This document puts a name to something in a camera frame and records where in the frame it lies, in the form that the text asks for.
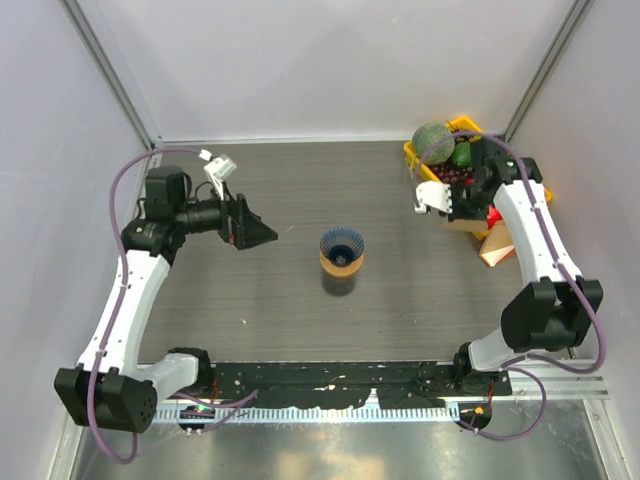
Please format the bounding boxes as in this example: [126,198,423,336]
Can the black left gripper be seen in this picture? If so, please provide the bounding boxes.
[175,179,277,249]

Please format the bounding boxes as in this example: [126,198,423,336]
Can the blue ribbed glass dripper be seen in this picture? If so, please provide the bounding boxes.
[319,226,365,267]

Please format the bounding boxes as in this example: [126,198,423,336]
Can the wooden ring dripper holder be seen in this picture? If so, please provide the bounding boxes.
[319,251,364,279]

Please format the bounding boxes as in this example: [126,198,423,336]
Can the brown paper coffee filter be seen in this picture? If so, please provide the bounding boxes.
[441,218,488,234]

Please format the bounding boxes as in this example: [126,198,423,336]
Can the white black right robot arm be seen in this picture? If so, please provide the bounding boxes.
[446,133,604,394]

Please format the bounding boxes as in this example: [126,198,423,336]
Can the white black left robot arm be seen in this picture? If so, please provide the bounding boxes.
[54,156,278,433]

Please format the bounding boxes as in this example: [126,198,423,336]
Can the glass coffee carafe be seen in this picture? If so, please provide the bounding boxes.
[322,273,357,297]

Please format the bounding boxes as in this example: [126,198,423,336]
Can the red apple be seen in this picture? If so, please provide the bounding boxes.
[487,206,502,230]

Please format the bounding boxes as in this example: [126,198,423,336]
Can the dark purple grape bunch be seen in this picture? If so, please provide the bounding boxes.
[430,161,473,185]

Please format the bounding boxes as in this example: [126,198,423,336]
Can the green lime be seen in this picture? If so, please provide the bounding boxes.
[450,142,472,169]

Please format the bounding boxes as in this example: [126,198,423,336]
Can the black grape cluster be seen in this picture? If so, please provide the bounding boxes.
[451,128,477,144]

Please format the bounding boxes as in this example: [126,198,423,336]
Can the green netted melon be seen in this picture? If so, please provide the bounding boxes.
[411,123,455,166]

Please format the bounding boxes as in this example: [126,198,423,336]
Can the yellow plastic fruit tray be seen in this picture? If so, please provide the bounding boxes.
[404,117,551,234]

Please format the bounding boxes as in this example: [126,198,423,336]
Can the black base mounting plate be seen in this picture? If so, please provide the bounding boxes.
[181,360,512,410]

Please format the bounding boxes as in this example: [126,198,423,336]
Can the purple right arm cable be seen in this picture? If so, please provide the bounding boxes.
[411,130,609,441]

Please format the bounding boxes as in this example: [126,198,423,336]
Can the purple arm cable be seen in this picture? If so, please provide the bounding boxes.
[411,130,609,441]
[87,147,259,464]

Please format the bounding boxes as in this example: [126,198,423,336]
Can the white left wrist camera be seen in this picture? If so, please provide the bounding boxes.
[199,149,237,200]

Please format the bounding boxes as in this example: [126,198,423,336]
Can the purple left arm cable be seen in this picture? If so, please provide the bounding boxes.
[87,147,259,464]

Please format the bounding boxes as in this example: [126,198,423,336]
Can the white slotted cable duct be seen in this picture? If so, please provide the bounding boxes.
[153,402,460,425]

